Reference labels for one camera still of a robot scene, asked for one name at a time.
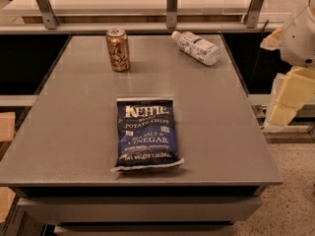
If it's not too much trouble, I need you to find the grey drawer front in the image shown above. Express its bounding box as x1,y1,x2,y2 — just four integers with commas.
18,197,262,223

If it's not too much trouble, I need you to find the black cable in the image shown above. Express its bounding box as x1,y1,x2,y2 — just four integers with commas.
247,19,270,88

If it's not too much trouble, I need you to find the blue Kettle chip bag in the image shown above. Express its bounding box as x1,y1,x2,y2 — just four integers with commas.
113,97,184,171

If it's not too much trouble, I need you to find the right metal bracket post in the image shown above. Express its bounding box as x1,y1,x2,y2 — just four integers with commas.
244,0,265,29

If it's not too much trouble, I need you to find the metal bracket post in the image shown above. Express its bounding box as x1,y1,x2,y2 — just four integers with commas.
166,0,178,29
35,0,59,30
244,0,265,29

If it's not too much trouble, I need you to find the cardboard box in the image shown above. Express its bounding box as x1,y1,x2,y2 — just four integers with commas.
0,112,16,142

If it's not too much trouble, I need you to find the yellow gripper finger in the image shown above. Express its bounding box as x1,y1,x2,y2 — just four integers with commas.
260,27,283,51
265,66,315,126

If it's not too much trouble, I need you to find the middle metal bracket post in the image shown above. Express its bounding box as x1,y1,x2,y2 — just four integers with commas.
166,0,178,29

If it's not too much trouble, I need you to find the clear plastic water bottle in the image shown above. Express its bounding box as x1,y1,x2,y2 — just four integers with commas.
171,30,221,66

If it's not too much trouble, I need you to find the left metal bracket post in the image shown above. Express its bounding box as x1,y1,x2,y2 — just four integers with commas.
35,0,59,30

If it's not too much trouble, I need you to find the gold soda can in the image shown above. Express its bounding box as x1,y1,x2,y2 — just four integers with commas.
106,29,130,72

